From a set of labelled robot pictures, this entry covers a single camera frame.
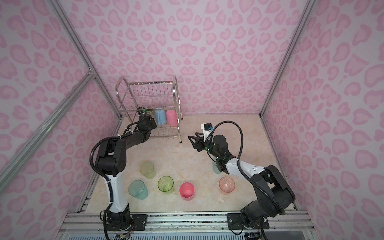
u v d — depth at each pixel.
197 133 0.83
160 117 1.03
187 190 0.82
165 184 0.85
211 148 0.72
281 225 0.72
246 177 0.47
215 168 0.69
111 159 0.56
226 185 0.85
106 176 0.56
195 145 0.75
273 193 0.43
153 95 1.15
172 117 1.04
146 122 0.84
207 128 0.70
